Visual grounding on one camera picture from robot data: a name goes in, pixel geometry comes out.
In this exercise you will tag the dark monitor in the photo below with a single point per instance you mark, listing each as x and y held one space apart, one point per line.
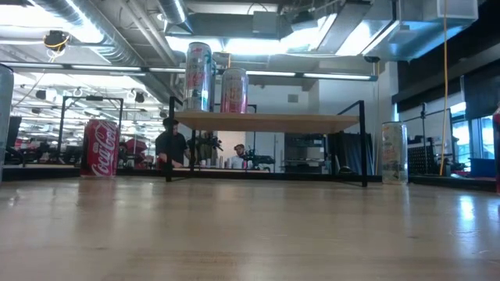
13 132

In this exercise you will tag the red Coca-Cola can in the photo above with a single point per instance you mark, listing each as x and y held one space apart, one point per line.
101 148

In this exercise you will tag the person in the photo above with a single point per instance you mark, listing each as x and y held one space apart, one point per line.
239 156
172 144

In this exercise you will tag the black frame cross rail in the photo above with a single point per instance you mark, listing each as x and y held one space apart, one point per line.
297 176

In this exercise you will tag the black light stand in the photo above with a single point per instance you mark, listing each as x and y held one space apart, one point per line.
423 129

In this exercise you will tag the red equipment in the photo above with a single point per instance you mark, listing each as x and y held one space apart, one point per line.
134 146

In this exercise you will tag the black pegboard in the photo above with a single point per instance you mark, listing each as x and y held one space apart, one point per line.
420 160

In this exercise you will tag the black left table frame rails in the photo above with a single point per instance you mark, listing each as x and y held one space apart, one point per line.
39 172

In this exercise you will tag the black curtain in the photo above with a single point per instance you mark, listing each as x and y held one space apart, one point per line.
349 152

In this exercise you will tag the black security camera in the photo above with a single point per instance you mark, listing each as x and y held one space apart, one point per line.
371 59

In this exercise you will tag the tall white orange-print can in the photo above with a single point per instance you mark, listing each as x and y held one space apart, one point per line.
394 152

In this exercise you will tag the tall silver pink-teal print can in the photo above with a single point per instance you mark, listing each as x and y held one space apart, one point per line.
197 78

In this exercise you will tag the ribbed silver ventilation duct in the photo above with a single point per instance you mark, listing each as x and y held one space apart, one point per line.
97 35

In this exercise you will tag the black table frame rails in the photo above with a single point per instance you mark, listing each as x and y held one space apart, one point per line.
39 172
449 182

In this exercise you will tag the black right table frame rails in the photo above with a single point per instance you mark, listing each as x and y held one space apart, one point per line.
449 182

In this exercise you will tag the black metal frame stand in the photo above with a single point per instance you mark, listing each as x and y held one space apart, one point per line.
91 98

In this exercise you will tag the pink beverage can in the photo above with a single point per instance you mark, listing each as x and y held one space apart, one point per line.
234 91

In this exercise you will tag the blue box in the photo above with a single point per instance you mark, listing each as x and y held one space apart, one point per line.
482 168

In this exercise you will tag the background black robot arm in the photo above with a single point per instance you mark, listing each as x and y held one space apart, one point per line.
211 142
258 159

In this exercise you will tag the wooden shelf black metal legs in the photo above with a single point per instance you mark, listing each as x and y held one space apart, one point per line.
265 123

